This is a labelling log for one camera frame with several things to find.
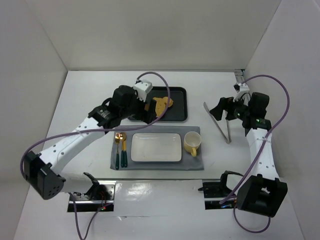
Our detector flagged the seeded bread slice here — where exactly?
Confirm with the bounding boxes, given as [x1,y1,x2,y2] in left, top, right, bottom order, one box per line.
[153,97,168,117]

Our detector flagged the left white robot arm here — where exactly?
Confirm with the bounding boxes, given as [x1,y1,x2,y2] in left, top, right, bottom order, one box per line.
[22,81,156,200]

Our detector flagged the yellow mug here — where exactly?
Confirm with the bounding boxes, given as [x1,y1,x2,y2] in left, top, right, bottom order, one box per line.
[183,131,202,157]

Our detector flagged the grey cloth placemat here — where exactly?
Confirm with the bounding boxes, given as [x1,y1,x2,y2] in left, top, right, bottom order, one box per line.
[119,125,204,171]

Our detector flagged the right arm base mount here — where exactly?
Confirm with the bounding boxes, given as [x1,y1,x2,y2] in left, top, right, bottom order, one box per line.
[198,170,243,210]

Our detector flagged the black baking tray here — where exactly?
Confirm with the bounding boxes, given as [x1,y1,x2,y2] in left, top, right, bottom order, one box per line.
[127,86,188,123]

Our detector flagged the gold spoon green handle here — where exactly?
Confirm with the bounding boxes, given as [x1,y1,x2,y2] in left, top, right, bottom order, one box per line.
[120,132,128,168]

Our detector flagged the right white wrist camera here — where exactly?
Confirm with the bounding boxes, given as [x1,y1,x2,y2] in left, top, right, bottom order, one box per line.
[233,83,250,102]

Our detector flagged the gold fork green handle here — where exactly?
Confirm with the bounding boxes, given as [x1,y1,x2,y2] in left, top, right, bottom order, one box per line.
[114,132,120,170]

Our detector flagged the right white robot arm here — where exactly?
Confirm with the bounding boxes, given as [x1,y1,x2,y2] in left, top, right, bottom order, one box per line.
[209,92,288,218]

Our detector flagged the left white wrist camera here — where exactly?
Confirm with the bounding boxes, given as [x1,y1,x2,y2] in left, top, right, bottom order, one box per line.
[133,80,153,102]

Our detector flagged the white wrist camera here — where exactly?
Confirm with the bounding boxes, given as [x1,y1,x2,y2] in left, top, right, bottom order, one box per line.
[133,80,153,102]
[233,83,250,102]

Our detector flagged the metal tongs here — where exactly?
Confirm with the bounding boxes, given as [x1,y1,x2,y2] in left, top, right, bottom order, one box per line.
[203,101,233,145]

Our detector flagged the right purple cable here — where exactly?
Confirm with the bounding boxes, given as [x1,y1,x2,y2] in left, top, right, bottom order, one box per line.
[219,74,291,233]

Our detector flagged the small orange bread roll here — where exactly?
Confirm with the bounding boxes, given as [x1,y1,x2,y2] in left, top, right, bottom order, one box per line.
[163,97,174,108]

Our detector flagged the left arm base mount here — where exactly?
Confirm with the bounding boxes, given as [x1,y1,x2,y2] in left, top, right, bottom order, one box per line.
[72,172,116,213]

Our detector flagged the white rectangular plate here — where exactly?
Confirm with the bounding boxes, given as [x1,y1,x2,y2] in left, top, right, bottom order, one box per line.
[130,133,182,163]

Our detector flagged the aluminium rail frame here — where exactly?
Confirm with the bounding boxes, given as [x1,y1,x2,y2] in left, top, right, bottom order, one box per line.
[234,69,245,83]

